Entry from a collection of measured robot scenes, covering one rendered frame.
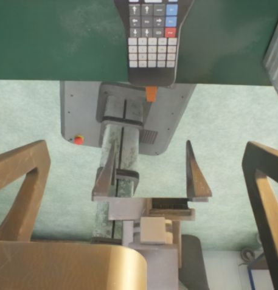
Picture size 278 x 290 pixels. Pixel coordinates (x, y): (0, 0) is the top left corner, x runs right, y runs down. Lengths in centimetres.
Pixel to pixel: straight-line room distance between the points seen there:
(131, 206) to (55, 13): 25
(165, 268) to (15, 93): 137
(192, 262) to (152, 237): 258
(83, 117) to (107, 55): 79
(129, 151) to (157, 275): 62
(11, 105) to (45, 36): 123
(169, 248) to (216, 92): 121
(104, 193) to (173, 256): 11
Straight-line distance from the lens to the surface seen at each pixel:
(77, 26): 37
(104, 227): 70
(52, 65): 41
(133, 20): 32
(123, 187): 76
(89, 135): 123
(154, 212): 31
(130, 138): 87
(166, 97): 105
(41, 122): 162
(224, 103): 146
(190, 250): 285
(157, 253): 24
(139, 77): 36
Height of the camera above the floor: 107
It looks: 41 degrees down
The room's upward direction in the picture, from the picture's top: 178 degrees counter-clockwise
